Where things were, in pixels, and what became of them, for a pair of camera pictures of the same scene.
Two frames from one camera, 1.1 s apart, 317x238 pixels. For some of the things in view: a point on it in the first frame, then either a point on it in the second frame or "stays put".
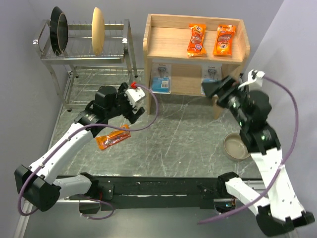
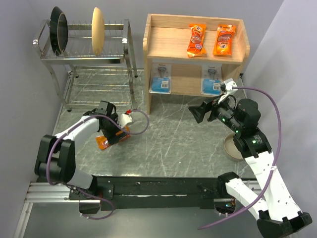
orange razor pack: (223, 41) stays put
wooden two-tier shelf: (180, 53) stays put
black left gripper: (122, 95) → (112, 137)
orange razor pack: (196, 46) stays put
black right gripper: (215, 88) → (198, 111)
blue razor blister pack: (210, 73) stays put
